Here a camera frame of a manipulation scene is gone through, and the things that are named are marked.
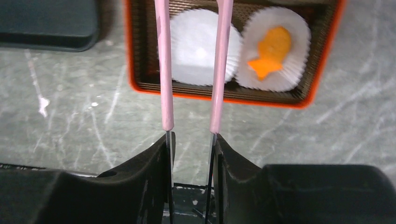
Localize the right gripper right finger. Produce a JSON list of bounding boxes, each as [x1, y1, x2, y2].
[[213, 135, 396, 224]]

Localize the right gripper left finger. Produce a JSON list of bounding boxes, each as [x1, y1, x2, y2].
[[0, 132, 176, 224]]

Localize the orange cookie box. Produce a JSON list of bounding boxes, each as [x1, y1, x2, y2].
[[123, 0, 346, 109]]

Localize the orange fish cookie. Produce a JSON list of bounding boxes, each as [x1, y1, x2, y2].
[[248, 26, 291, 81]]

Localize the pink handled metal tongs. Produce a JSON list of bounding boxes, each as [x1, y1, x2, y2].
[[155, 0, 233, 224]]

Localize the white paper cup front-right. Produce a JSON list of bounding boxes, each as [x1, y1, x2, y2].
[[236, 7, 311, 92]]

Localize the white paper cup front-left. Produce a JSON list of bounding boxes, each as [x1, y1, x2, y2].
[[157, 8, 242, 86]]

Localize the black baking tray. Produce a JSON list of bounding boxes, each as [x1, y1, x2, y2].
[[0, 0, 100, 52]]

